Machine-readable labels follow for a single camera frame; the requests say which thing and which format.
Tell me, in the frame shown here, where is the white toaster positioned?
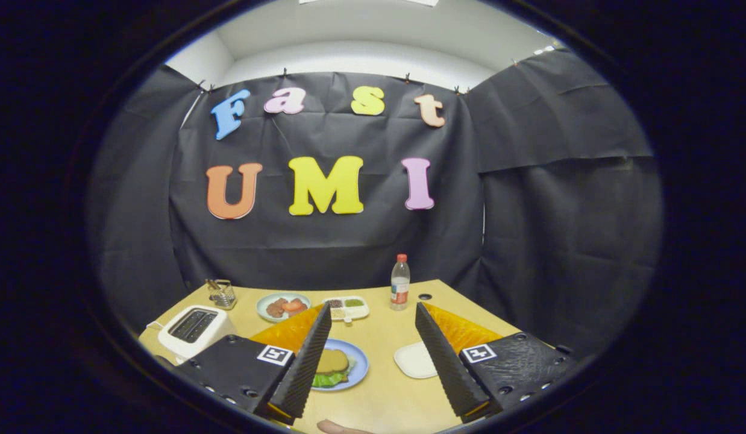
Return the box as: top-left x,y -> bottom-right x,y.
158,304 -> 237,362

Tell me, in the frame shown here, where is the white square plate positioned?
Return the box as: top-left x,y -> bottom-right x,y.
393,341 -> 439,380

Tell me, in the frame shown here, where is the blue plate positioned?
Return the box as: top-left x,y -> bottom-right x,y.
310,338 -> 369,392

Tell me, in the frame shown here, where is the ceiling light panel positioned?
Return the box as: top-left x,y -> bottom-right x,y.
298,0 -> 440,7

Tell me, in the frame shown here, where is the wire utensil holder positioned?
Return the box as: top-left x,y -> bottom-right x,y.
205,278 -> 237,310

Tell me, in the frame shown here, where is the black backdrop cloth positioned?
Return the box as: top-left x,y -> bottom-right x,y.
87,48 -> 663,356

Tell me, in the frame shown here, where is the green lettuce leaf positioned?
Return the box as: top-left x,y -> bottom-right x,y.
313,356 -> 357,388

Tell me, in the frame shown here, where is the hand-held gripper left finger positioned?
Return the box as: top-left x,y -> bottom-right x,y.
175,303 -> 333,426

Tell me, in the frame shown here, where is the clear bottle with red cap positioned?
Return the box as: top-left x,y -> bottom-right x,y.
390,254 -> 411,311

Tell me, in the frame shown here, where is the pale green plate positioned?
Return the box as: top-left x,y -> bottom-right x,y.
256,292 -> 312,323

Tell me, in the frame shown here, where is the white divided seasoning tray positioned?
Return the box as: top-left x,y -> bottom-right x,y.
322,296 -> 370,323

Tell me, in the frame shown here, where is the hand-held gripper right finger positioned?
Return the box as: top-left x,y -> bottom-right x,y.
415,303 -> 575,423

